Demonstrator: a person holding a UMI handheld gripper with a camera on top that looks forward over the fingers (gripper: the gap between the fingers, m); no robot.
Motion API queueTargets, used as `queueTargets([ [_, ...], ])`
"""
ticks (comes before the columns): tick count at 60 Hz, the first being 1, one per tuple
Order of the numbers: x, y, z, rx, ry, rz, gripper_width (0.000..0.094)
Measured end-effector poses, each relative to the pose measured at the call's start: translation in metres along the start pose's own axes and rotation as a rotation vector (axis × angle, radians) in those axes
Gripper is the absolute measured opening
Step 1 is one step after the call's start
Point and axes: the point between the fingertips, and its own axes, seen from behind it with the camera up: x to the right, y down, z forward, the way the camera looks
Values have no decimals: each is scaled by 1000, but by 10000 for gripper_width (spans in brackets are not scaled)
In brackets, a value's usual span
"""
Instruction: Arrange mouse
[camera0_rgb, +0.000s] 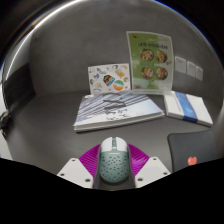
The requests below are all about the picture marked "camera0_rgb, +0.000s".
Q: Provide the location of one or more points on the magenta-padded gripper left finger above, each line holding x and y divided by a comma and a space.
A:
75, 171

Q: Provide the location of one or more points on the large grey striped book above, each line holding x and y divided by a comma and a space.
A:
113, 111

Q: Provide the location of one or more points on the mint green perforated computer mouse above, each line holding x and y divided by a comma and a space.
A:
114, 163

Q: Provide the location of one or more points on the white book with blue band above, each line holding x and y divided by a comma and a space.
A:
188, 108

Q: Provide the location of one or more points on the white sticker sheet card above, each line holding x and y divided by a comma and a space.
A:
108, 78

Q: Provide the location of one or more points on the green menu sign stand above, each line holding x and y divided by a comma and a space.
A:
150, 61

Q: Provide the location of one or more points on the white wall socket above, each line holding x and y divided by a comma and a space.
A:
191, 69
199, 73
180, 64

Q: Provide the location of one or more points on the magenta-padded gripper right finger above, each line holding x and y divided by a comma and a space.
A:
151, 170

